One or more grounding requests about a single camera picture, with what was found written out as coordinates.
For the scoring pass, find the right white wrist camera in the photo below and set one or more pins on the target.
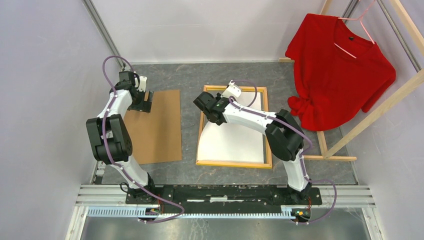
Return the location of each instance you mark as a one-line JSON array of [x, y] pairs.
[[232, 90]]

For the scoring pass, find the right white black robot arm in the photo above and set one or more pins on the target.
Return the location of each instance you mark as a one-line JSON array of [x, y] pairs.
[[284, 136]]

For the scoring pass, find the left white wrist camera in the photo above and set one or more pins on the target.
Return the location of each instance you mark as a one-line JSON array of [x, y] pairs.
[[142, 83]]

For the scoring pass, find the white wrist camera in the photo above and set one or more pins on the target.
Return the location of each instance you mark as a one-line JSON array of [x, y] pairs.
[[142, 83], [232, 90]]

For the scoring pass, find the yellow wooden picture frame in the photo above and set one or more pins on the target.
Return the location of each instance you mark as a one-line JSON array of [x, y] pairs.
[[253, 97]]

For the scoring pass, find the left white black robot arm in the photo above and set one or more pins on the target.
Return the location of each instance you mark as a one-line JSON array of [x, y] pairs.
[[109, 138]]

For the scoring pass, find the red t-shirt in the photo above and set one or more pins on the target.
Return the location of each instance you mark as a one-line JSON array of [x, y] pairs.
[[336, 73]]

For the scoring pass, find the aluminium rail frame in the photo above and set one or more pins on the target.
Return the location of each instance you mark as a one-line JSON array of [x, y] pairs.
[[348, 210]]

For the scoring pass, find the building photo print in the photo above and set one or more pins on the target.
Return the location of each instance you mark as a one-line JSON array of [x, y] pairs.
[[230, 143]]

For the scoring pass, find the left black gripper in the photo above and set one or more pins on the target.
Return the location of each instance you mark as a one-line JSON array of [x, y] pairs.
[[144, 106]]

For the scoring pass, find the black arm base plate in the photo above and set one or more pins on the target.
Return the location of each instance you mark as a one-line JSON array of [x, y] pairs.
[[221, 199]]

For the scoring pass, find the brown cardboard backing board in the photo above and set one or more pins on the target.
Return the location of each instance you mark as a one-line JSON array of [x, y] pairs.
[[157, 136]]

